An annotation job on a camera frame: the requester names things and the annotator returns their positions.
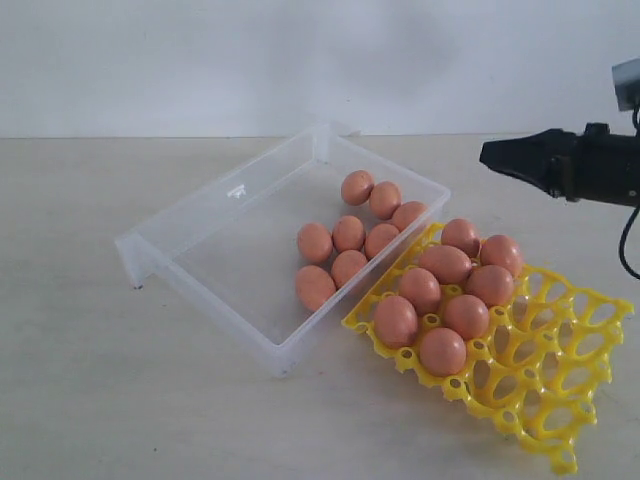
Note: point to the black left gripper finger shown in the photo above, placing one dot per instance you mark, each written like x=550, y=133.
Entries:
x=538, y=159

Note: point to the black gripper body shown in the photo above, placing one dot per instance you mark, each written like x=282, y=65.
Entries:
x=595, y=165

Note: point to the yellow plastic egg tray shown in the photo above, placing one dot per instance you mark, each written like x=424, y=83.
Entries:
x=535, y=372

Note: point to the clear plastic bin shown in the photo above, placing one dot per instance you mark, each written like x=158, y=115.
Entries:
x=230, y=249

